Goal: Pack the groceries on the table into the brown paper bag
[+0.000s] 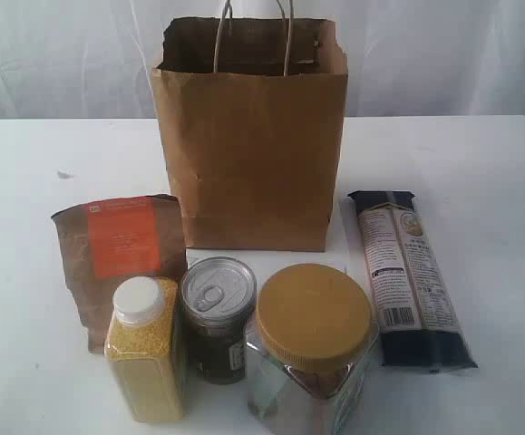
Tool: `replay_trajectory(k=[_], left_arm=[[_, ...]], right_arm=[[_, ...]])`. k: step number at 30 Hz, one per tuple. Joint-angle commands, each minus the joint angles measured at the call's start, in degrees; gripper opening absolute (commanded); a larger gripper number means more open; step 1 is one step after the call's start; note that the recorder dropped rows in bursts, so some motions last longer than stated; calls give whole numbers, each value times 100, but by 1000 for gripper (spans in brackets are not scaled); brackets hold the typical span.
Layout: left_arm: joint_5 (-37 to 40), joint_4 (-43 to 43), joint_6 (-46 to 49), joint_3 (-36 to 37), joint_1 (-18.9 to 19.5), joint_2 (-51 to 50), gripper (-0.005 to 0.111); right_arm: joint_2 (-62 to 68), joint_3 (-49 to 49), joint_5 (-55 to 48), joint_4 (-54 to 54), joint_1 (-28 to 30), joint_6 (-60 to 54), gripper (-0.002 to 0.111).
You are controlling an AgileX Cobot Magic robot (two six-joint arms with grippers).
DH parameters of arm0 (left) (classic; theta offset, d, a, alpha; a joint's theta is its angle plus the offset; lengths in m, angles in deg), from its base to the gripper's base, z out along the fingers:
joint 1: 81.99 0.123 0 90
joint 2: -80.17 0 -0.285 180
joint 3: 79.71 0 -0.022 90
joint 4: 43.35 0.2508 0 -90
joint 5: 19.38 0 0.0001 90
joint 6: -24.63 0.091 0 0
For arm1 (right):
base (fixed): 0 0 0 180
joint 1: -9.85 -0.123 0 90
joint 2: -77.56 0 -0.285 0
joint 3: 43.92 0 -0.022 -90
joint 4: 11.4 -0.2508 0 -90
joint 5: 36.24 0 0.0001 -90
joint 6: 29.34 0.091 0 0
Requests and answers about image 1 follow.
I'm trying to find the clear jar yellow lid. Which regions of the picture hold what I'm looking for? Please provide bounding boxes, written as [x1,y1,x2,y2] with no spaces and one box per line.
[244,264,378,434]

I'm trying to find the yellow grain bottle white cap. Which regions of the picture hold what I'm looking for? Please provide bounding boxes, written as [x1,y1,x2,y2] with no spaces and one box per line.
[104,276,187,423]

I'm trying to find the brown paper shopping bag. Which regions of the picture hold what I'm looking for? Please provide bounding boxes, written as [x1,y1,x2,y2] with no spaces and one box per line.
[151,14,348,252]

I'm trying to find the dark jar pull-tab lid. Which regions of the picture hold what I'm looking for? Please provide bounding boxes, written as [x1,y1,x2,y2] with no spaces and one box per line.
[180,256,257,384]

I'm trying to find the brown pouch orange label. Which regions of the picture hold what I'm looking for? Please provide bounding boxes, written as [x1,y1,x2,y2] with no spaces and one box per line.
[52,194,187,353]

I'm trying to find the black noodle packet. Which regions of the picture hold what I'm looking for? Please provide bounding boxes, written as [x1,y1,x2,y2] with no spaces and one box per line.
[349,190,477,372]

